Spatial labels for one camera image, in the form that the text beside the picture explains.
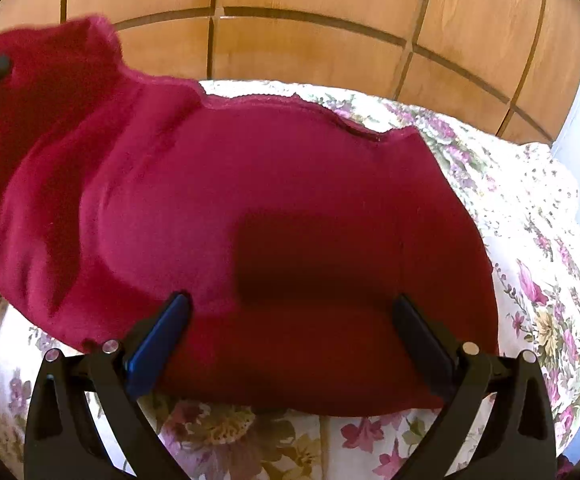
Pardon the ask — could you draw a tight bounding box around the small-print floral pillow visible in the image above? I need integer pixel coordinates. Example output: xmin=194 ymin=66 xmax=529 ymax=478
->
xmin=512 ymin=141 xmax=580 ymax=261

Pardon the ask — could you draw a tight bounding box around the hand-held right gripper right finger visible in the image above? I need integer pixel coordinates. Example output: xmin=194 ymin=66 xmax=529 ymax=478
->
xmin=391 ymin=294 xmax=559 ymax=480

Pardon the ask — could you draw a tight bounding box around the red embroidered sweater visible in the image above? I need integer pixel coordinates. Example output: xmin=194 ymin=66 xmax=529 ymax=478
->
xmin=0 ymin=15 xmax=501 ymax=418

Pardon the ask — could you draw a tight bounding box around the floral bed sheet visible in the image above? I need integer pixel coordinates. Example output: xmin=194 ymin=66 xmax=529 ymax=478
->
xmin=0 ymin=79 xmax=580 ymax=480

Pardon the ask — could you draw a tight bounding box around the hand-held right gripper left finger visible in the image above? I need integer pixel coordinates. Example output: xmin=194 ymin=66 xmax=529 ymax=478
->
xmin=24 ymin=291 xmax=193 ymax=480

